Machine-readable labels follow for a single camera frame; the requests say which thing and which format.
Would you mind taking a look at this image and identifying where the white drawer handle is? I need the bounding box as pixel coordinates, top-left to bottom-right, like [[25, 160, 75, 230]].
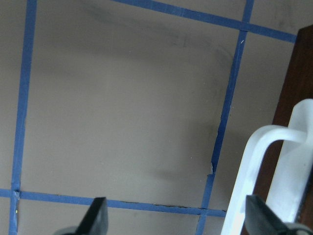
[[221, 99, 313, 235]]

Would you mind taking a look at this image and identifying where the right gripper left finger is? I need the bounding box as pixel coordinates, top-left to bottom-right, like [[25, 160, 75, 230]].
[[56, 197, 108, 235]]

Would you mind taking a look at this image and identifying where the dark wooden drawer box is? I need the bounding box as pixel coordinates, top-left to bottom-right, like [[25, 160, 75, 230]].
[[241, 24, 313, 235]]

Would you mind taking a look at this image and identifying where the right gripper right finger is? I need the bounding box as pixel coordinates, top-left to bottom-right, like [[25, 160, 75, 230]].
[[245, 195, 313, 235]]

